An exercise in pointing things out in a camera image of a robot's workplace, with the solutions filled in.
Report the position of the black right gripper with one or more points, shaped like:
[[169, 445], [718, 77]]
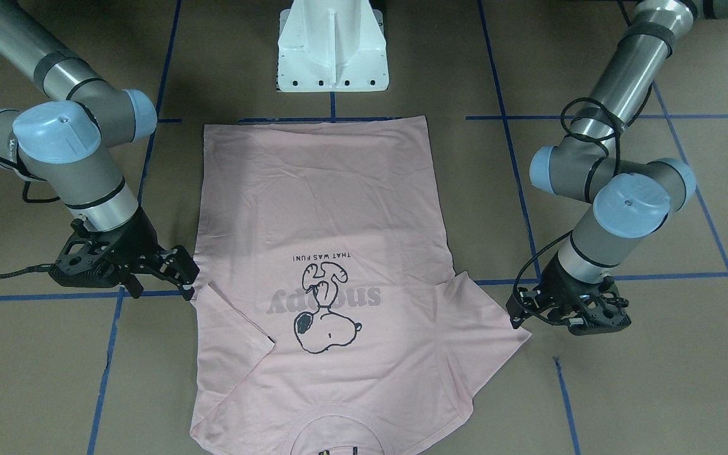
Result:
[[137, 241]]

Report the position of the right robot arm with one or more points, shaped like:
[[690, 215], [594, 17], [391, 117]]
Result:
[[66, 142]]

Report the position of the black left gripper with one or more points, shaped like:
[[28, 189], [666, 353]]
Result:
[[554, 279]]

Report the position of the pink Snoopy t-shirt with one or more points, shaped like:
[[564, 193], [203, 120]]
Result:
[[330, 318]]

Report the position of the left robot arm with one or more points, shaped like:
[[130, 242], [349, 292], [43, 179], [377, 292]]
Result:
[[626, 201]]

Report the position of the white pedestal column with base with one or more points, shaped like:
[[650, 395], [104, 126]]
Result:
[[332, 46]]

